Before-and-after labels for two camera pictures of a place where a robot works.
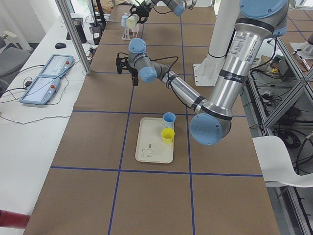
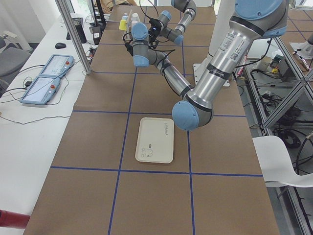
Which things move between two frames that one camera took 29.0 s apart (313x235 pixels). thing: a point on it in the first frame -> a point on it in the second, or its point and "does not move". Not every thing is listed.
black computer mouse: x=58 y=45 does not move
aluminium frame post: x=64 y=9 does not move
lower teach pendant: x=41 y=90 does not move
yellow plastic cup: x=167 y=134 -> x=122 y=25
